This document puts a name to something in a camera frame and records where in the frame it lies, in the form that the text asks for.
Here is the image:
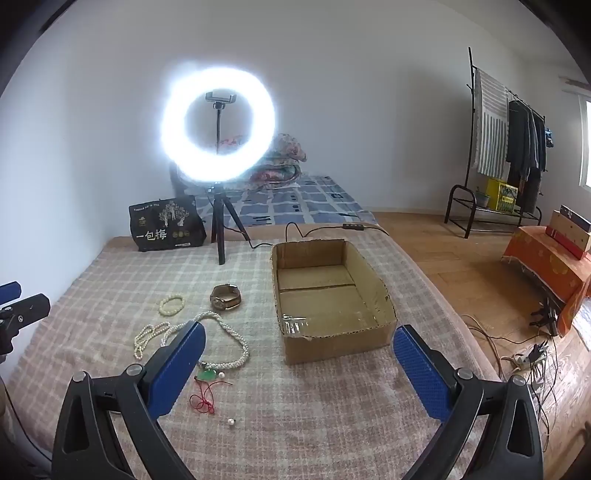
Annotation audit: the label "thick twisted pearl necklace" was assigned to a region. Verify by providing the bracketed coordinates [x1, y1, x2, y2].
[160, 311, 250, 370]

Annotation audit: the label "brown leather wristwatch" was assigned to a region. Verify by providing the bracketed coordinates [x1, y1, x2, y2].
[209, 284, 242, 311]

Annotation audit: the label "orange cloth covered table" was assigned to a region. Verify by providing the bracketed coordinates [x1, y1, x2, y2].
[503, 226, 590, 336]

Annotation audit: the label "thin pearl necklace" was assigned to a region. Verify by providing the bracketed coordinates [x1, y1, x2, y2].
[132, 322, 171, 360]

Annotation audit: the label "yellow bead bracelet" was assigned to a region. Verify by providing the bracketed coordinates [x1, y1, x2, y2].
[158, 294, 187, 317]

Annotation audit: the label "white power strip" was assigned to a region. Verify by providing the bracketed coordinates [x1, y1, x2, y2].
[506, 350, 546, 370]

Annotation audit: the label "small potted plant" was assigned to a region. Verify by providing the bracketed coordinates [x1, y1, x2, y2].
[474, 188, 490, 209]

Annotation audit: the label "folded floral quilt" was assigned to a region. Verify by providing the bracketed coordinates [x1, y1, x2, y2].
[224, 133, 308, 190]

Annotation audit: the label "black tripod stand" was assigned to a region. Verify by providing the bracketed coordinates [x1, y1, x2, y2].
[211, 183, 250, 265]

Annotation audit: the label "black snack bag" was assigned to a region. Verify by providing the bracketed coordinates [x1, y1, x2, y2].
[128, 196, 206, 252]

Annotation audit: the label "black power cable with remote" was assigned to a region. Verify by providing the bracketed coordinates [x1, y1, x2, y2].
[239, 221, 394, 251]

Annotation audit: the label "striped hanging towel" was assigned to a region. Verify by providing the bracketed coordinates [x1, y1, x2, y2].
[472, 68, 509, 179]

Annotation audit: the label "yellow green box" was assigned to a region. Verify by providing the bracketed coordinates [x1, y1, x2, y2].
[486, 178, 519, 213]

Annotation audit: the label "phone holder clamp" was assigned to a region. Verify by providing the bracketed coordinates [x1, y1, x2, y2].
[204, 91, 238, 111]

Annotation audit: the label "pink plaid blanket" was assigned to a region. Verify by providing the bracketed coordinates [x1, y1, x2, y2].
[6, 224, 502, 480]

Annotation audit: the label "green jade pendant red cord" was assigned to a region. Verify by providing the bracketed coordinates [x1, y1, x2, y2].
[188, 367, 222, 415]

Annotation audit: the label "dark hanging clothes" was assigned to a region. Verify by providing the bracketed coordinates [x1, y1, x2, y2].
[507, 100, 548, 214]

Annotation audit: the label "black clothes rack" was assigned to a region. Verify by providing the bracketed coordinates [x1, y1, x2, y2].
[444, 60, 553, 238]

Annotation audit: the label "white ring light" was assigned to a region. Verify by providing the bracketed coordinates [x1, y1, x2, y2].
[159, 67, 276, 183]

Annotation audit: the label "red and tan boxes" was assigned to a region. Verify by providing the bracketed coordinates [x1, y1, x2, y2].
[545, 210, 590, 260]

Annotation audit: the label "blue patterned bed sheet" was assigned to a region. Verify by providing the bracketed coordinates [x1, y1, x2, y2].
[192, 174, 381, 229]

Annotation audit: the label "open cardboard box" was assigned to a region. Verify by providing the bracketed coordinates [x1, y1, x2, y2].
[271, 239, 397, 365]

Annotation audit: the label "tangled floor cables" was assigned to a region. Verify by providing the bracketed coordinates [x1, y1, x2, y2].
[461, 299, 578, 453]

